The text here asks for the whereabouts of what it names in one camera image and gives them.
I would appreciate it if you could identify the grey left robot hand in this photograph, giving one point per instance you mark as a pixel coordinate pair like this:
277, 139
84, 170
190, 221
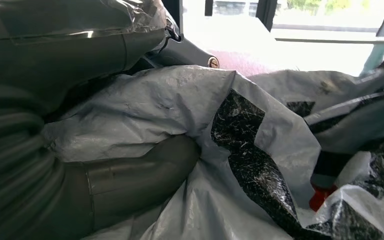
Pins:
62, 53

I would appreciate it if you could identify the grey parcel bag torn hole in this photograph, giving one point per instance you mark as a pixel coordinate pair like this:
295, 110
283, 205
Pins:
145, 109

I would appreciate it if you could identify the crumpled grey parcel bag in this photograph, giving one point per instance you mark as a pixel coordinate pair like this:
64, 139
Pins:
337, 86

